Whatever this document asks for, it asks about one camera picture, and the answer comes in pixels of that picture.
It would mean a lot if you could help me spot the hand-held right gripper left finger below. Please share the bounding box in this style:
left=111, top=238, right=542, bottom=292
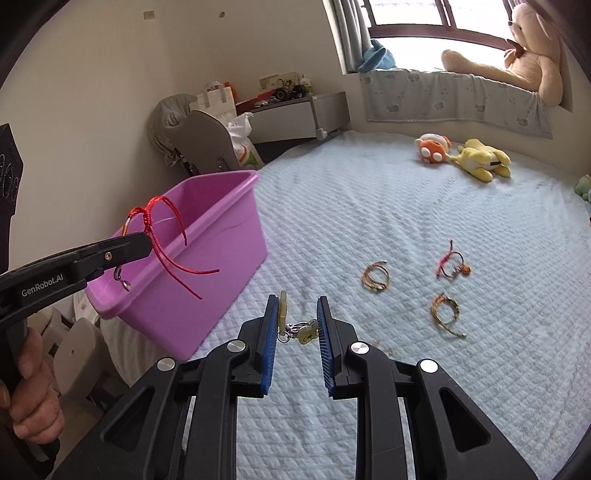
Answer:
left=51, top=295, right=278, bottom=480

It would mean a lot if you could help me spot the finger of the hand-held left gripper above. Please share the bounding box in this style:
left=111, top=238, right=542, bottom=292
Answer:
left=69, top=231, right=154, bottom=282

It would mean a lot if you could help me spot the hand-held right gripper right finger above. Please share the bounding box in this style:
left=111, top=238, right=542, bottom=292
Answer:
left=316, top=296, right=539, bottom=480

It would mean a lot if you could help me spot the red string bracelet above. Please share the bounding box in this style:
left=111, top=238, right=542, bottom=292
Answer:
left=112, top=196, right=220, bottom=301

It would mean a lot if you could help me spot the yellow flower charm keychain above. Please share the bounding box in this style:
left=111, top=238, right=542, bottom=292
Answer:
left=277, top=291, right=319, bottom=346

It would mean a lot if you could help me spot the purple plastic tub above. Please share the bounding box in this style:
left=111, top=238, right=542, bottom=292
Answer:
left=85, top=170, right=269, bottom=363

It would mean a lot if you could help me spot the person's left hand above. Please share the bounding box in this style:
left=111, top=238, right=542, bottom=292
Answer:
left=11, top=329, right=65, bottom=445

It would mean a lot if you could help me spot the white small chair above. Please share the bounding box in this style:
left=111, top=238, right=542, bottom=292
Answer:
left=46, top=316, right=109, bottom=404

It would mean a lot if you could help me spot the grey chair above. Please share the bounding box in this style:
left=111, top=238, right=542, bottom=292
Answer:
left=168, top=110, right=241, bottom=176

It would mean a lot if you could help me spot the grey garment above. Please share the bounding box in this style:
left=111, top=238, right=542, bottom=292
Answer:
left=148, top=93, right=199, bottom=169

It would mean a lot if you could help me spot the light blue quilted blanket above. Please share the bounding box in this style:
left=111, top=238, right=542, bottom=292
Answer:
left=99, top=129, right=591, bottom=480

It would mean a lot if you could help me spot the white plastic bag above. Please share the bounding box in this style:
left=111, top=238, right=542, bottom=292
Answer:
left=226, top=112, right=265, bottom=169

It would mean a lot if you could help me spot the white paper bag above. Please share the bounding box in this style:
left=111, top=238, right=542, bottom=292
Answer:
left=196, top=80, right=237, bottom=114

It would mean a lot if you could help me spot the grey desk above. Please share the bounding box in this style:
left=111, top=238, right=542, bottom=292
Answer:
left=235, top=91, right=349, bottom=151

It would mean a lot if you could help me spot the orange plush toy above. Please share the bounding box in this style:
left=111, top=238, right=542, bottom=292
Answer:
left=414, top=133, right=452, bottom=164

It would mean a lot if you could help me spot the yellow plush toy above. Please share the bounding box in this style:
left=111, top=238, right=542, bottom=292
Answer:
left=450, top=138, right=512, bottom=183

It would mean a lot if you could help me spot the grey windowsill cloth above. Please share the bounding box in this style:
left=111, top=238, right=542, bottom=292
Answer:
left=359, top=69, right=554, bottom=139

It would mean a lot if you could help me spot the blue plush toy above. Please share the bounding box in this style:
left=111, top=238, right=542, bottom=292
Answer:
left=359, top=39, right=397, bottom=72

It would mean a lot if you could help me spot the green plush toy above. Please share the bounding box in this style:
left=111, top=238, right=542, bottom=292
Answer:
left=574, top=174, right=591, bottom=217

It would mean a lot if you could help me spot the grey curtain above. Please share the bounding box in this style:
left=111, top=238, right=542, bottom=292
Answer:
left=330, top=0, right=375, bottom=75

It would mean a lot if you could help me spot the large beige teddy bear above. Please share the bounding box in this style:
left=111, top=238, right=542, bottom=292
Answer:
left=441, top=2, right=565, bottom=104

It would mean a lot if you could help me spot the gold bangle bracelet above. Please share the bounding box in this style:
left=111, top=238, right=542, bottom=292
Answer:
left=361, top=261, right=391, bottom=292

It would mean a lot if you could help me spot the braided gold bracelet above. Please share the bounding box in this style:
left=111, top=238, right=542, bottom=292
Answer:
left=430, top=293, right=468, bottom=337

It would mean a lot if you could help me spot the pink cord charm bracelet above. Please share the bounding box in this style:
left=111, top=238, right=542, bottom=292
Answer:
left=435, top=239, right=472, bottom=279

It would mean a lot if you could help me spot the brown window frame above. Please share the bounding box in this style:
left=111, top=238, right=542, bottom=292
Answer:
left=367, top=0, right=515, bottom=49

